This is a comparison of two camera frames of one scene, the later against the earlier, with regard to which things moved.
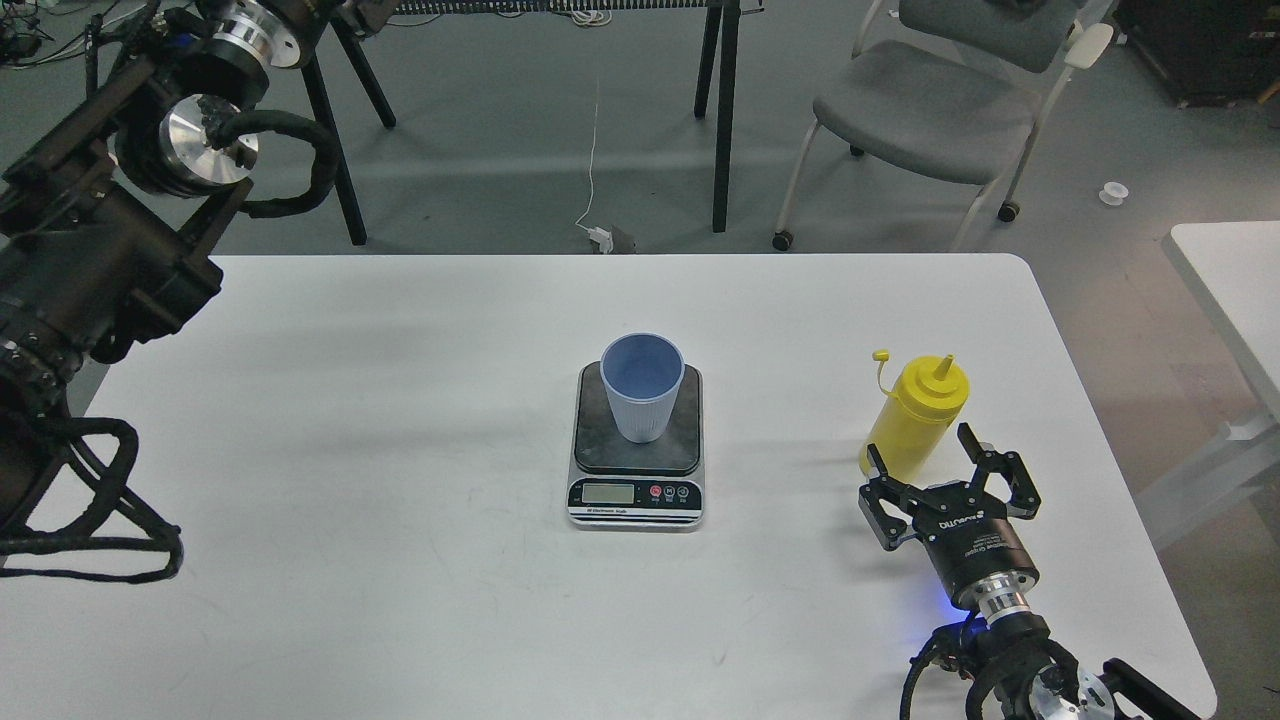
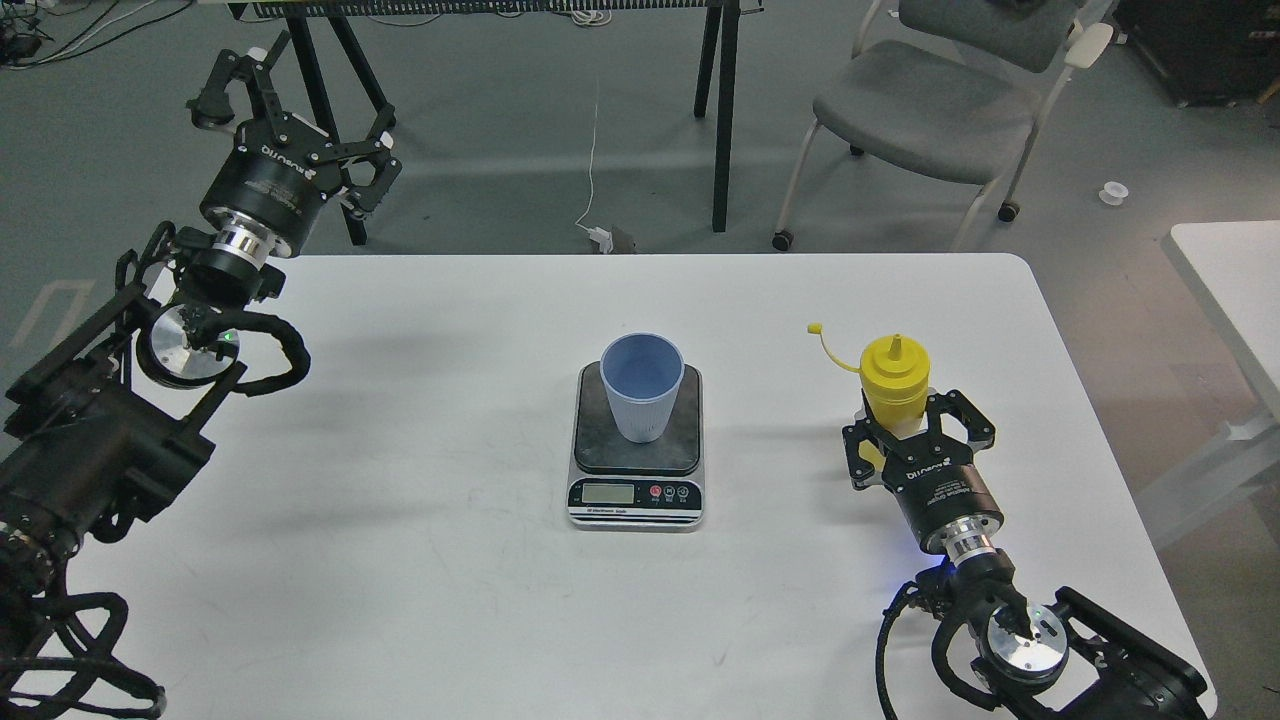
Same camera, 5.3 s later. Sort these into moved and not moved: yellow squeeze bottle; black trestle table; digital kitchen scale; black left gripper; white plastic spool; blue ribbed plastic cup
Moved: yellow squeeze bottle; black left gripper
Not moved: white plastic spool; digital kitchen scale; black trestle table; blue ribbed plastic cup
